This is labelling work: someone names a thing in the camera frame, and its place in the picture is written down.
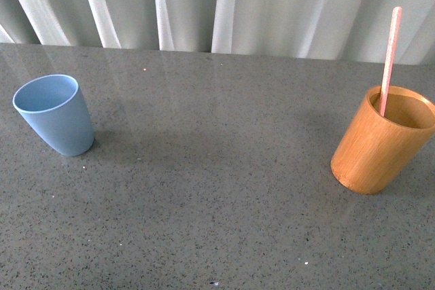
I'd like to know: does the blue plastic cup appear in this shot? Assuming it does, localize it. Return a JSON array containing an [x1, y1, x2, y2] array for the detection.
[[13, 74, 94, 157]]

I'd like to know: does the bamboo chopstick holder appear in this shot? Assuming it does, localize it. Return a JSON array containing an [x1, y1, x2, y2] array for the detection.
[[330, 86, 434, 194]]

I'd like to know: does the white pleated curtain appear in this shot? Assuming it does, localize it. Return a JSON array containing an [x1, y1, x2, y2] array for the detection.
[[1, 0, 434, 65]]

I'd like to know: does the pink chopstick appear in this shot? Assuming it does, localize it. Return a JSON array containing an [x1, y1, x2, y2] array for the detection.
[[379, 6, 402, 117]]

